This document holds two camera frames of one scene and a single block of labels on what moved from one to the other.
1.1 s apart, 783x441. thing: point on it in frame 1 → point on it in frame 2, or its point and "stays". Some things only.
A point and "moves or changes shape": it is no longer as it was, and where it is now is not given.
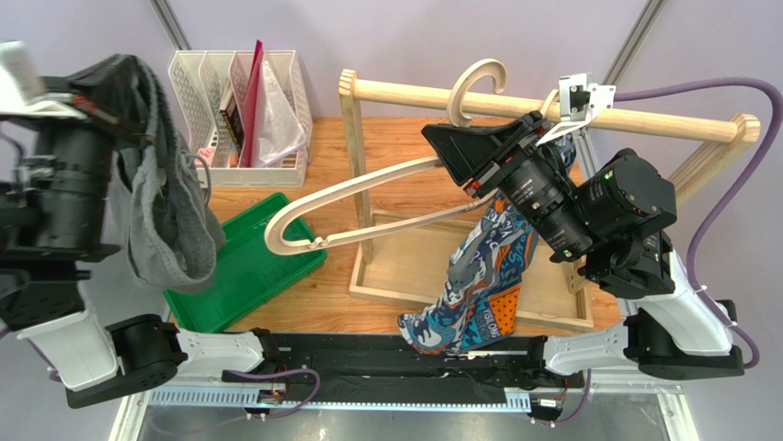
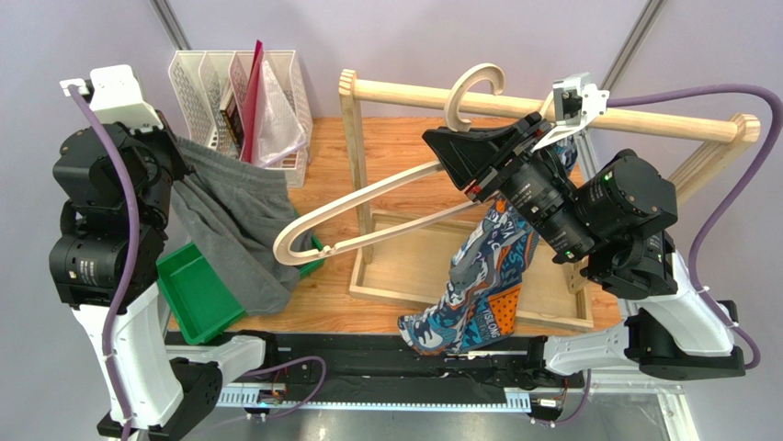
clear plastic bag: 278,128 stays
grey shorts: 172,236 moves or changes shape
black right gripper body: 504,160 stays
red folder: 251,102 stays
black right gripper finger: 468,150 stays
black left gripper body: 122,121 → 162,143
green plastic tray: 247,274 → 199,301
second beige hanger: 547,100 stays
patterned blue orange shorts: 479,301 stays
